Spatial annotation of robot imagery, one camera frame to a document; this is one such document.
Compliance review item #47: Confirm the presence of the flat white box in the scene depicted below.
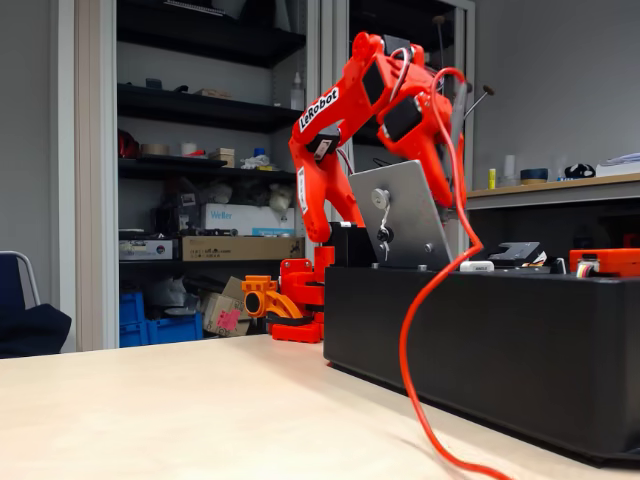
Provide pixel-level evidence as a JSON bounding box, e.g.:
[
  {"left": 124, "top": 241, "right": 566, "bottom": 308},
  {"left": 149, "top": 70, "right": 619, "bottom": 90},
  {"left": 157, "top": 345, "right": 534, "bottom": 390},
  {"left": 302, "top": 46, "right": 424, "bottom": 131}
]
[{"left": 118, "top": 238, "right": 180, "bottom": 261}]

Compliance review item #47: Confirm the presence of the long brown cardboard box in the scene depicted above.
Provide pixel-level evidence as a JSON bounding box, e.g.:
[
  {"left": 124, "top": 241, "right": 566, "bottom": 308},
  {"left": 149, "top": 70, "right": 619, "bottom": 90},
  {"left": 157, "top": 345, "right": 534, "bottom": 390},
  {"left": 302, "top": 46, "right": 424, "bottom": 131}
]
[{"left": 180, "top": 235, "right": 306, "bottom": 262}]

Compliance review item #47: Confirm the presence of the black cable post bracket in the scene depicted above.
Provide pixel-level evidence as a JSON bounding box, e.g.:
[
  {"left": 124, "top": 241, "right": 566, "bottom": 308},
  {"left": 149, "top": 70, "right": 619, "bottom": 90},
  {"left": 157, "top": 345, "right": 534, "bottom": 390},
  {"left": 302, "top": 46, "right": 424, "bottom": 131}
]
[{"left": 487, "top": 241, "right": 549, "bottom": 269}]

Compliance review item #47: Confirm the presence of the stack of papers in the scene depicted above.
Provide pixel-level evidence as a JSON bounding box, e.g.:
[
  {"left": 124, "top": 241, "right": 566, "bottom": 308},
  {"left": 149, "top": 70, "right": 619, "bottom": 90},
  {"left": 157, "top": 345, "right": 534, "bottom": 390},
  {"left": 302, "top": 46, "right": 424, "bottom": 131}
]
[{"left": 597, "top": 152, "right": 640, "bottom": 177}]

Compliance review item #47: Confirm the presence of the clear plastic bottle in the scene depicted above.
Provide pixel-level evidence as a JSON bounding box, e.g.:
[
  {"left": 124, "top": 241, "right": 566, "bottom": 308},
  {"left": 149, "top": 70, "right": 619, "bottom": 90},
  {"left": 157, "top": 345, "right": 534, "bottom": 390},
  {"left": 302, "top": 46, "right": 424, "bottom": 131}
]
[{"left": 289, "top": 72, "right": 306, "bottom": 111}]

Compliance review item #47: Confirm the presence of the blue plastic crate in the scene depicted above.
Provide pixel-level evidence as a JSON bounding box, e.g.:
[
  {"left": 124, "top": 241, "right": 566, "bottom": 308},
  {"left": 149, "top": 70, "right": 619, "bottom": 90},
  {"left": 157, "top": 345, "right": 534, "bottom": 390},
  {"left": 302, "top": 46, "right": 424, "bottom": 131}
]
[
  {"left": 118, "top": 292, "right": 147, "bottom": 349},
  {"left": 144, "top": 313, "right": 204, "bottom": 346}
]

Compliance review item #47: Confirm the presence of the cardboard box with pink sticker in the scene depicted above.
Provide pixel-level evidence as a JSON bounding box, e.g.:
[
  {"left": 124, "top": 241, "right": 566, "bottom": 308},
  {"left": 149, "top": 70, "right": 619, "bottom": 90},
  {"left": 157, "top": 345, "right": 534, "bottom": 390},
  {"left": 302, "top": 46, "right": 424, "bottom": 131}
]
[{"left": 202, "top": 292, "right": 251, "bottom": 337}]

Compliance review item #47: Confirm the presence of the red display module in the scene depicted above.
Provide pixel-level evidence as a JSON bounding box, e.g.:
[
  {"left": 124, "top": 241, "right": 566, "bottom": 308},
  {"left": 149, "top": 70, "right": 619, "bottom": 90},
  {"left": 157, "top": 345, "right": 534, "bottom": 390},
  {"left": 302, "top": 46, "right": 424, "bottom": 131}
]
[{"left": 569, "top": 248, "right": 640, "bottom": 277}]

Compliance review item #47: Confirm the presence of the white cable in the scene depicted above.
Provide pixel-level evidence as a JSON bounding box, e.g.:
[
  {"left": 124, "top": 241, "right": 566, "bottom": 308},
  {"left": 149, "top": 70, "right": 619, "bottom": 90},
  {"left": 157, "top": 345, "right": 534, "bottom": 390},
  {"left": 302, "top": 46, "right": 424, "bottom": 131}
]
[{"left": 378, "top": 204, "right": 394, "bottom": 261}]

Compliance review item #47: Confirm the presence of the red shelf object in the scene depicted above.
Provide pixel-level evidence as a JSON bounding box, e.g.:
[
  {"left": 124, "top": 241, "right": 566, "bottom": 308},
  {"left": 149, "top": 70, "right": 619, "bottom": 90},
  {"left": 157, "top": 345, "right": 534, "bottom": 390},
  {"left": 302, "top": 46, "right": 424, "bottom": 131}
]
[{"left": 117, "top": 129, "right": 141, "bottom": 159}]

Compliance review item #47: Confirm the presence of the black task board box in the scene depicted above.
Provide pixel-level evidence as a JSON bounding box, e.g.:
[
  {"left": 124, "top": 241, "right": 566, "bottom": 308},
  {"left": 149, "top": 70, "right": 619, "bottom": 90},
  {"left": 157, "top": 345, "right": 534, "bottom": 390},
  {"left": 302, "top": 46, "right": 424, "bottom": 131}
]
[{"left": 323, "top": 264, "right": 640, "bottom": 464}]

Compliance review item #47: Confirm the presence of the blue chair with metal frame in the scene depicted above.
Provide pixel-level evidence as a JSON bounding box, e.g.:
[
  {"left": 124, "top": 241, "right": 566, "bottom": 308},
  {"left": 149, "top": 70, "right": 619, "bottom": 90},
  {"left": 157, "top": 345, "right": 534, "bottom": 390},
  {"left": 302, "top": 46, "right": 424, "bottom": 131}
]
[{"left": 0, "top": 249, "right": 41, "bottom": 311}]

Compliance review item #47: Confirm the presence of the black corner block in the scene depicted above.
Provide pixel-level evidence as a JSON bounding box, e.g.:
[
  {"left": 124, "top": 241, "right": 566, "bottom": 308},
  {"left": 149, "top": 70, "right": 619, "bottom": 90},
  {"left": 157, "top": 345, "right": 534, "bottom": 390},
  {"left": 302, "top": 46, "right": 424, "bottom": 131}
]
[{"left": 333, "top": 222, "right": 376, "bottom": 269}]

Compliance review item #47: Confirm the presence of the white Weller box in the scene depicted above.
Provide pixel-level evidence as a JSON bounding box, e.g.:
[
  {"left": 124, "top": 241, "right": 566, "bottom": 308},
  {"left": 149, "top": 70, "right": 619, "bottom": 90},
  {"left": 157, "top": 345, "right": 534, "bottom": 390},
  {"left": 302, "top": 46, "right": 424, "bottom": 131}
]
[{"left": 199, "top": 202, "right": 296, "bottom": 237}]

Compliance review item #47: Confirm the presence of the small wooden box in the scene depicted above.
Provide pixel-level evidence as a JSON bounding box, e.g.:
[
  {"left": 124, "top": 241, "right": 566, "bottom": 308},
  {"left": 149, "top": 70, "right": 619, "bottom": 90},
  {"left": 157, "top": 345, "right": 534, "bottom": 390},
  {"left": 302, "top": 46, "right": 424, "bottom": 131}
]
[{"left": 208, "top": 147, "right": 236, "bottom": 169}]

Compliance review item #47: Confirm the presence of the wooden top desk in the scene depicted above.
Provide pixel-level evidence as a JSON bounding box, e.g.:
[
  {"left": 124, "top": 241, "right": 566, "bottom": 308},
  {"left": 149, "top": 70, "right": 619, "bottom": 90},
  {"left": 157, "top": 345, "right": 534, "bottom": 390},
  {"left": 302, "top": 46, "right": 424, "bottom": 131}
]
[{"left": 464, "top": 172, "right": 640, "bottom": 266}]

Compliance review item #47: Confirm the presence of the thin rod with dark tip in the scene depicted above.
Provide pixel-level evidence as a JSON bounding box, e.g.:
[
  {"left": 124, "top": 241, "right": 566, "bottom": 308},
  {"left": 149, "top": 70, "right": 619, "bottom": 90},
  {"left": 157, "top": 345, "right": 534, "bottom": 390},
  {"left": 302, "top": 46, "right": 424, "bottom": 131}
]
[
  {"left": 462, "top": 83, "right": 496, "bottom": 122},
  {"left": 432, "top": 14, "right": 447, "bottom": 71}
]

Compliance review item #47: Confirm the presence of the red cable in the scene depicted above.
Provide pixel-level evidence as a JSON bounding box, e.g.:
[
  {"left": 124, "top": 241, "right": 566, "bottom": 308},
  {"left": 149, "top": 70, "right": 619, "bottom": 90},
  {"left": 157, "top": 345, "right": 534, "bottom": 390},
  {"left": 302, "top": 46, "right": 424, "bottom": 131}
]
[{"left": 398, "top": 67, "right": 511, "bottom": 480}]

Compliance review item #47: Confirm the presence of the grey hinged door panel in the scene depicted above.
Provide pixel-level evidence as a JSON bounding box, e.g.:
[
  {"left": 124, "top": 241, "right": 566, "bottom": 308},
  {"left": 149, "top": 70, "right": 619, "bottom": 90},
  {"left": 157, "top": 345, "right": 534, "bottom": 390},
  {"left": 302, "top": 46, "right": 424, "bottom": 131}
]
[{"left": 348, "top": 159, "right": 456, "bottom": 271}]

